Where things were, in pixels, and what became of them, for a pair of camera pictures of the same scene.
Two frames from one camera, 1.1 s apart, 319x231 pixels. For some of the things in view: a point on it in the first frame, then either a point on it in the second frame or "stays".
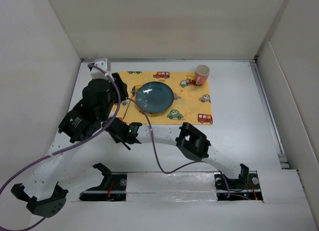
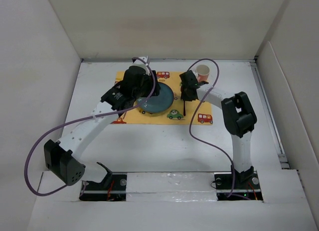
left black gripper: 122,87 → 155,87
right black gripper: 117,139 → 184,97
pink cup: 201,74 stays
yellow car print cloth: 192,103 stays
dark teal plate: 154,97 stays
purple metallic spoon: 128,148 → 184,110
